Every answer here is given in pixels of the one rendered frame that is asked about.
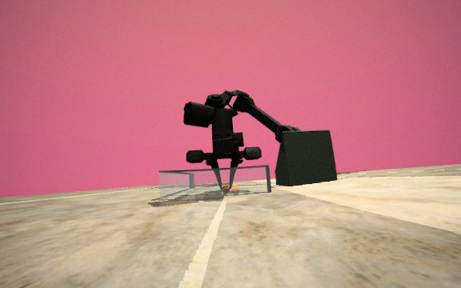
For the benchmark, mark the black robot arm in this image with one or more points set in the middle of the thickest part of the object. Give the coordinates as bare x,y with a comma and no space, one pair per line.
214,113

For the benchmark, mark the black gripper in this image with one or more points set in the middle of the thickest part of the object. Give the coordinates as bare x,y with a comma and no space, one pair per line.
249,153

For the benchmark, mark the low clear glass walls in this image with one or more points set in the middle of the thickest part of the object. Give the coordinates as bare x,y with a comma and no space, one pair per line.
213,183

